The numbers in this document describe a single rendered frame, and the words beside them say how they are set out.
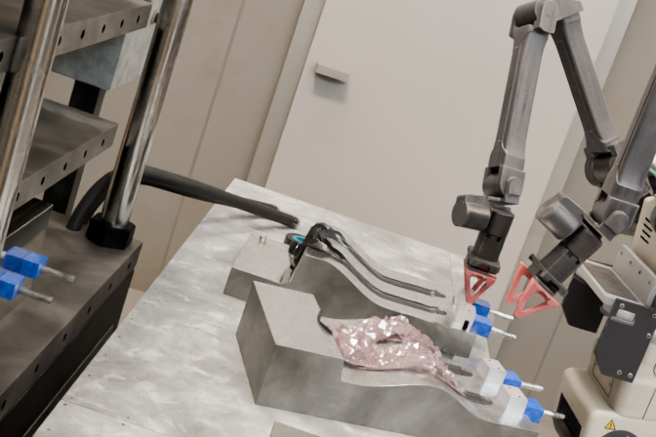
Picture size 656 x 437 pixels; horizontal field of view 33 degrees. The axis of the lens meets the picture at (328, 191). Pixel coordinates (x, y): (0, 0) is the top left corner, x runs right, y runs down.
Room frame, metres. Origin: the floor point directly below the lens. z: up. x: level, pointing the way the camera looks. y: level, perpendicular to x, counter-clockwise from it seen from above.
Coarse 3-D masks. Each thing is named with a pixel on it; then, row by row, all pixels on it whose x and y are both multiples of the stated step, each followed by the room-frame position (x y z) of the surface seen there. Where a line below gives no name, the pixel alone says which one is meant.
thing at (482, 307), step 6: (462, 288) 2.22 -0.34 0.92; (456, 294) 2.21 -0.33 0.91; (462, 294) 2.19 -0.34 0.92; (456, 300) 2.19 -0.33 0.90; (462, 300) 2.19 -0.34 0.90; (480, 300) 2.22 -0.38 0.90; (480, 306) 2.19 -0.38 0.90; (486, 306) 2.20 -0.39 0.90; (480, 312) 2.19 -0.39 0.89; (486, 312) 2.19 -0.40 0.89; (492, 312) 2.21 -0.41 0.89; (498, 312) 2.21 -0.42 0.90; (504, 318) 2.21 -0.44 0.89; (510, 318) 2.21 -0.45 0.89
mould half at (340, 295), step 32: (256, 256) 2.15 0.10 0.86; (320, 256) 2.06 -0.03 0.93; (352, 256) 2.19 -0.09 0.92; (288, 288) 2.04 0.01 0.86; (320, 288) 2.04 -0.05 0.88; (352, 288) 2.04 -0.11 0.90; (384, 288) 2.16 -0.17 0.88; (448, 288) 2.28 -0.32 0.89; (416, 320) 2.04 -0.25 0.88; (448, 320) 2.07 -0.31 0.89
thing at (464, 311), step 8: (464, 304) 2.12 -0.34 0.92; (456, 312) 2.10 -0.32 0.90; (464, 312) 2.08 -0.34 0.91; (472, 312) 2.09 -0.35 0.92; (456, 320) 2.08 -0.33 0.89; (464, 320) 2.08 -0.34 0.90; (472, 320) 2.08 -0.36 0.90; (480, 320) 2.09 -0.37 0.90; (488, 320) 2.11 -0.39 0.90; (480, 328) 2.08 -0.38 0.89; (488, 328) 2.08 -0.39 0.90; (496, 328) 2.10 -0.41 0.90; (488, 336) 2.09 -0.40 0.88; (504, 336) 2.10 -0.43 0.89; (512, 336) 2.10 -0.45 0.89
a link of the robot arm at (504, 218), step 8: (496, 208) 2.20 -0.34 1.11; (504, 208) 2.21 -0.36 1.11; (496, 216) 2.19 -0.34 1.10; (504, 216) 2.19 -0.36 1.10; (512, 216) 2.20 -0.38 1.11; (488, 224) 2.19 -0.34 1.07; (496, 224) 2.19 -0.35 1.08; (504, 224) 2.19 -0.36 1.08; (488, 232) 2.19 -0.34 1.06; (496, 232) 2.19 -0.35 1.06; (504, 232) 2.19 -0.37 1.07
